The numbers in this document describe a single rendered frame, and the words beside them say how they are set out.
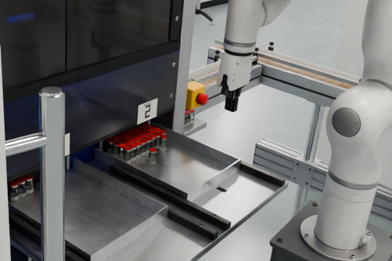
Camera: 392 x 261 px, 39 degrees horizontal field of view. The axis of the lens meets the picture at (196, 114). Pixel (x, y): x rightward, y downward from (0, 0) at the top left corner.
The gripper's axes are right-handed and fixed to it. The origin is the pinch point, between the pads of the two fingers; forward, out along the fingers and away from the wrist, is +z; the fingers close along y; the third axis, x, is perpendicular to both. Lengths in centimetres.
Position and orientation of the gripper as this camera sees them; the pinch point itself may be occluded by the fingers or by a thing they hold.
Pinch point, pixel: (231, 103)
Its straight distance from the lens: 152.8
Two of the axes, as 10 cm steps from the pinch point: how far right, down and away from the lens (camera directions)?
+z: -1.0, 9.0, 4.2
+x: 7.9, 3.2, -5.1
